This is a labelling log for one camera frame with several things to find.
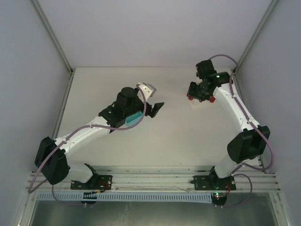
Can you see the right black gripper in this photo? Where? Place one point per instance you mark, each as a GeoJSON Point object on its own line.
{"type": "Point", "coordinates": [201, 94]}

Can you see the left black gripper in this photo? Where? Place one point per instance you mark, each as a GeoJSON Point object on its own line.
{"type": "Point", "coordinates": [147, 108]}

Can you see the teal plastic bin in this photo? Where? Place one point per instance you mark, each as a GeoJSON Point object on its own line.
{"type": "Point", "coordinates": [133, 119]}

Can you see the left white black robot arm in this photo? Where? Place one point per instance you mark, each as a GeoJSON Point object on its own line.
{"type": "Point", "coordinates": [52, 159]}

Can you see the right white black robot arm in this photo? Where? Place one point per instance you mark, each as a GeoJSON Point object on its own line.
{"type": "Point", "coordinates": [250, 139]}

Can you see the white peg stand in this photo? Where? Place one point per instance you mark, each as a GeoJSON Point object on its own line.
{"type": "Point", "coordinates": [195, 104]}

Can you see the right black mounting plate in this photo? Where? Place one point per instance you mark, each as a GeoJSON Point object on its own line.
{"type": "Point", "coordinates": [202, 183]}

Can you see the black mounting plate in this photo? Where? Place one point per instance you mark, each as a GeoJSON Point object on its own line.
{"type": "Point", "coordinates": [202, 183]}
{"type": "Point", "coordinates": [99, 182]}

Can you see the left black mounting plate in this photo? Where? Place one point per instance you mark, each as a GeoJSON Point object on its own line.
{"type": "Point", "coordinates": [99, 182]}

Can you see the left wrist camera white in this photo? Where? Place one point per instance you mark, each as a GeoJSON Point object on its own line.
{"type": "Point", "coordinates": [147, 89]}

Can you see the right aluminium table edge rail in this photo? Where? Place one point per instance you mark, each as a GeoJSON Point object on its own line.
{"type": "Point", "coordinates": [249, 120]}

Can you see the aluminium table edge rail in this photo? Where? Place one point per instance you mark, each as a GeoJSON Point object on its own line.
{"type": "Point", "coordinates": [62, 106]}
{"type": "Point", "coordinates": [249, 120]}

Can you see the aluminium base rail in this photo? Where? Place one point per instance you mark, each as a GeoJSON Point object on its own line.
{"type": "Point", "coordinates": [178, 179]}

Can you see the left aluminium frame post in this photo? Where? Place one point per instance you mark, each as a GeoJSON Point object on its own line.
{"type": "Point", "coordinates": [47, 26]}

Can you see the aluminium frame post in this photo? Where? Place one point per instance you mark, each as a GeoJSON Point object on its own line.
{"type": "Point", "coordinates": [47, 26]}
{"type": "Point", "coordinates": [259, 28]}

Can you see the left aluminium table edge rail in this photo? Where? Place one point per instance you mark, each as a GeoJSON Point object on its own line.
{"type": "Point", "coordinates": [62, 106]}

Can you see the white slotted cable duct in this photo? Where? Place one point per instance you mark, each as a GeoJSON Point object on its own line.
{"type": "Point", "coordinates": [125, 197]}

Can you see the right aluminium frame post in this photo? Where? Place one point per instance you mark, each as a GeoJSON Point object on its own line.
{"type": "Point", "coordinates": [259, 28]}

